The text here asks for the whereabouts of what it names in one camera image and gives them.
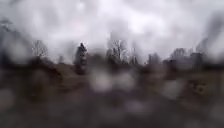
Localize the dark conifer tree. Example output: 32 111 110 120
73 42 89 75

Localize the row of bare trees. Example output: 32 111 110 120
0 18 224 69

